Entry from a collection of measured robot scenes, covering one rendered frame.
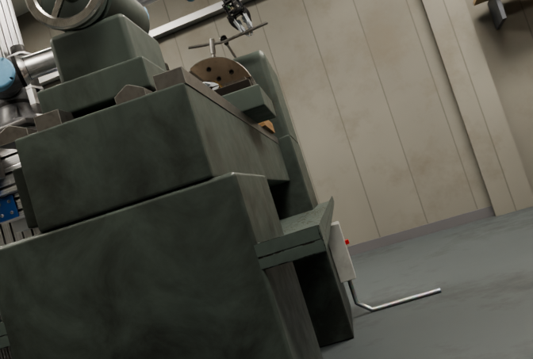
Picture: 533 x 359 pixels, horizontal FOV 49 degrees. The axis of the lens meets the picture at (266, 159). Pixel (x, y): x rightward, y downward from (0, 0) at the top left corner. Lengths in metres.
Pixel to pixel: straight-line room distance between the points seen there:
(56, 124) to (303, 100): 4.13
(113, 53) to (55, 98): 0.13
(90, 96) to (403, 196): 4.07
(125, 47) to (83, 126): 0.18
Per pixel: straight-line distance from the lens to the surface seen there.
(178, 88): 0.94
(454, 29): 4.94
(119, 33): 1.10
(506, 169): 4.87
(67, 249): 1.00
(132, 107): 0.96
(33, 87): 2.63
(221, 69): 2.34
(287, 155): 2.41
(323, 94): 5.01
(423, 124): 4.92
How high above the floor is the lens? 0.61
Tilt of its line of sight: 4 degrees up
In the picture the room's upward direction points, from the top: 17 degrees counter-clockwise
